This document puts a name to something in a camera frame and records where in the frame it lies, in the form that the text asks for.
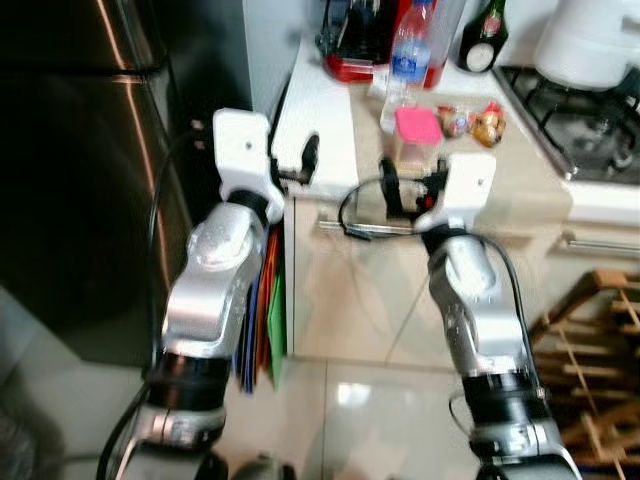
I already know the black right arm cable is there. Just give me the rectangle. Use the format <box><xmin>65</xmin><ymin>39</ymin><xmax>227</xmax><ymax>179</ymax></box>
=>
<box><xmin>338</xmin><ymin>180</ymin><xmax>531</xmax><ymax>401</ymax></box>

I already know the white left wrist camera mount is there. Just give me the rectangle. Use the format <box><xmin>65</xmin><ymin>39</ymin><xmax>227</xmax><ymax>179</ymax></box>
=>
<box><xmin>212</xmin><ymin>108</ymin><xmax>286</xmax><ymax>201</ymax></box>

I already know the small shiny snack packet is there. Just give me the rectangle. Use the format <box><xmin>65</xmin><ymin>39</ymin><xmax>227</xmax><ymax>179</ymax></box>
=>
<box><xmin>436</xmin><ymin>103</ymin><xmax>474</xmax><ymax>140</ymax></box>

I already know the orange cutting board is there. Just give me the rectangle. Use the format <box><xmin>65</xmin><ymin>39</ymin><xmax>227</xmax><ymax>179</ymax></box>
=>
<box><xmin>255</xmin><ymin>225</ymin><xmax>283</xmax><ymax>386</ymax></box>

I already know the clear plastic water bottle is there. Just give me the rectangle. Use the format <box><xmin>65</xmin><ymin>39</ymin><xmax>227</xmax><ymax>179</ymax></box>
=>
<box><xmin>380</xmin><ymin>0</ymin><xmax>438</xmax><ymax>133</ymax></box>

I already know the white kettle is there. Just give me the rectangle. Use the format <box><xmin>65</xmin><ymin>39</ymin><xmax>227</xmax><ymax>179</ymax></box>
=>
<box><xmin>532</xmin><ymin>0</ymin><xmax>640</xmax><ymax>93</ymax></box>

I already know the steel gas stove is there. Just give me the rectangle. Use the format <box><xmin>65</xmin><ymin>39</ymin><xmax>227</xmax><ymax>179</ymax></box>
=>
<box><xmin>495</xmin><ymin>64</ymin><xmax>640</xmax><ymax>187</ymax></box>

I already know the red kitchen appliance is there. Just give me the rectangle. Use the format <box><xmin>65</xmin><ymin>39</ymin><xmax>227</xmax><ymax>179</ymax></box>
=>
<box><xmin>317</xmin><ymin>0</ymin><xmax>468</xmax><ymax>91</ymax></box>

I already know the golden shiny snack packet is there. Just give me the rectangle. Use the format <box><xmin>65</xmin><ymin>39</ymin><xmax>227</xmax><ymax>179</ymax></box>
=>
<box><xmin>471</xmin><ymin>100</ymin><xmax>507</xmax><ymax>149</ymax></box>

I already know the beige counter mat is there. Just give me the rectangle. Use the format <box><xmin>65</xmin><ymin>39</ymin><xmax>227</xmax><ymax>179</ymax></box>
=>
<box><xmin>348</xmin><ymin>85</ymin><xmax>573</xmax><ymax>206</ymax></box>

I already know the green wine bottle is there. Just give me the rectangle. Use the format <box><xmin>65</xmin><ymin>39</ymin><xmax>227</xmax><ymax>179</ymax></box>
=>
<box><xmin>457</xmin><ymin>0</ymin><xmax>510</xmax><ymax>74</ymax></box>

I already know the grey robot leg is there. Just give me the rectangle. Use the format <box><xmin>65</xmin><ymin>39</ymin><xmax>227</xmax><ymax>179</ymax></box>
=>
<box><xmin>232</xmin><ymin>452</ymin><xmax>299</xmax><ymax>480</ymax></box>

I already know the cream kitchen counter cabinet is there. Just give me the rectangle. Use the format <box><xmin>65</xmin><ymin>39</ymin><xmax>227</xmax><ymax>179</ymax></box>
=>
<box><xmin>270</xmin><ymin>38</ymin><xmax>640</xmax><ymax>373</ymax></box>

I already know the pink lid food container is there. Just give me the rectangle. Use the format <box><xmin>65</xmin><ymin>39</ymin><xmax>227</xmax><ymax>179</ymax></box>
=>
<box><xmin>392</xmin><ymin>106</ymin><xmax>445</xmax><ymax>171</ymax></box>

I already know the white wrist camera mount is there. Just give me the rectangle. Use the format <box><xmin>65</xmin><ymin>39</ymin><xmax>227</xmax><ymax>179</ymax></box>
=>
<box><xmin>415</xmin><ymin>152</ymin><xmax>497</xmax><ymax>233</ymax></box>
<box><xmin>212</xmin><ymin>108</ymin><xmax>286</xmax><ymax>201</ymax></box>

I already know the metal drawer handle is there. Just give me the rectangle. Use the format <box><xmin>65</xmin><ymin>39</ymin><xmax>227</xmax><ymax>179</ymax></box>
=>
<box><xmin>558</xmin><ymin>234</ymin><xmax>640</xmax><ymax>253</ymax></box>
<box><xmin>317</xmin><ymin>219</ymin><xmax>421</xmax><ymax>239</ymax></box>

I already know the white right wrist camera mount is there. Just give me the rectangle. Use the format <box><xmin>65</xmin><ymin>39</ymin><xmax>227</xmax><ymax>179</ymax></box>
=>
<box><xmin>415</xmin><ymin>152</ymin><xmax>497</xmax><ymax>233</ymax></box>

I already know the blue cutting board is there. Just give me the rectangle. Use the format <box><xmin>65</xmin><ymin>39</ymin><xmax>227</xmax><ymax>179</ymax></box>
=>
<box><xmin>233</xmin><ymin>270</ymin><xmax>263</xmax><ymax>393</ymax></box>

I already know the wooden wine rack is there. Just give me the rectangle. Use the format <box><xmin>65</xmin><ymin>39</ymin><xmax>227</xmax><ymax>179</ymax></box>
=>
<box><xmin>525</xmin><ymin>268</ymin><xmax>640</xmax><ymax>479</ymax></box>

